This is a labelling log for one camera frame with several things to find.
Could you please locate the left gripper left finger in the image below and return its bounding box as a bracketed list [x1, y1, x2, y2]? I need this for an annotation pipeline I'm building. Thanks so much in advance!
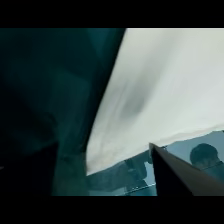
[0, 142, 58, 197]

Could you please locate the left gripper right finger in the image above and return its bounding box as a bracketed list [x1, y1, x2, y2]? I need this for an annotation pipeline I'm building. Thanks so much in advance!
[148, 142, 224, 197]

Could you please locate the white garment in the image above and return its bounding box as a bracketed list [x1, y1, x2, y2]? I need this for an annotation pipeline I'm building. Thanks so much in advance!
[85, 28, 224, 177]

